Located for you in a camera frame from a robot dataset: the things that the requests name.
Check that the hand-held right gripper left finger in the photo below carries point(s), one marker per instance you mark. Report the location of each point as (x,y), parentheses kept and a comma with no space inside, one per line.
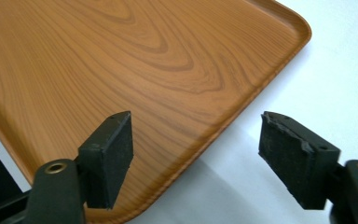
(105,161)

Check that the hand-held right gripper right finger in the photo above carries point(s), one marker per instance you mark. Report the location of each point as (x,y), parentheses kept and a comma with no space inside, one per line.
(295,161)

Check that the wood grain tray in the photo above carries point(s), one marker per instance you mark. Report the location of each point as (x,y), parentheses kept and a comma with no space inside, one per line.
(121,68)

